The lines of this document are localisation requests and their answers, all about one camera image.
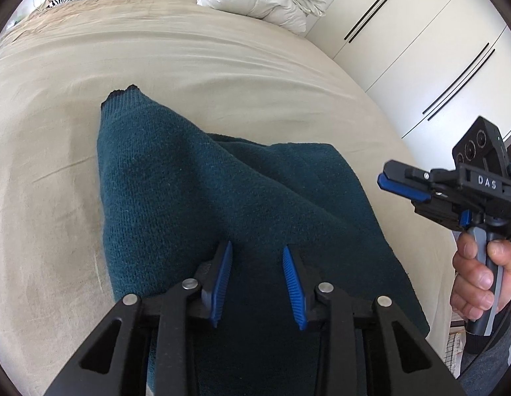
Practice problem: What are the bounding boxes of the person's grey trousers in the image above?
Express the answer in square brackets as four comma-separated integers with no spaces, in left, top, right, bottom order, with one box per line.
[459,326,511,382]

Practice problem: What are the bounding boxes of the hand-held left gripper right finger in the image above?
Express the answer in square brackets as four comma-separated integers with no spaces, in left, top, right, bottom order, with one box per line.
[282,245,466,396]

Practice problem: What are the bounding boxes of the person's right forearm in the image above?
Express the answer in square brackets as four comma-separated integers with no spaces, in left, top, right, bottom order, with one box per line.
[492,272,511,341]

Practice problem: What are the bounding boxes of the person's right hand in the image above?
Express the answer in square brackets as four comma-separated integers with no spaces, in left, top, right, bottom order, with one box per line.
[451,231,511,321]

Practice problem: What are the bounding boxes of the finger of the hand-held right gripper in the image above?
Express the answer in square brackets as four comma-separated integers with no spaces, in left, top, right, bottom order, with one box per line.
[377,173,432,204]
[383,160,434,185]

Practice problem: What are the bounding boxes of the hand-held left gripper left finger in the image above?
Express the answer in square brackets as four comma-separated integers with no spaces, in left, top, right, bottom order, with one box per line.
[45,240,234,396]

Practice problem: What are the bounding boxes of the bed with beige sheet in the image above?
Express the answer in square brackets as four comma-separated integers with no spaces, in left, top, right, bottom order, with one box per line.
[0,0,460,396]

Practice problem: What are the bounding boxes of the teal knit sweater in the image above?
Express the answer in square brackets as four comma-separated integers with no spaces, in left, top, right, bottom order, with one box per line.
[96,84,430,396]

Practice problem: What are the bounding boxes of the white wardrobe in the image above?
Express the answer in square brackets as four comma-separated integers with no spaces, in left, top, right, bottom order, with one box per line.
[299,0,511,174]

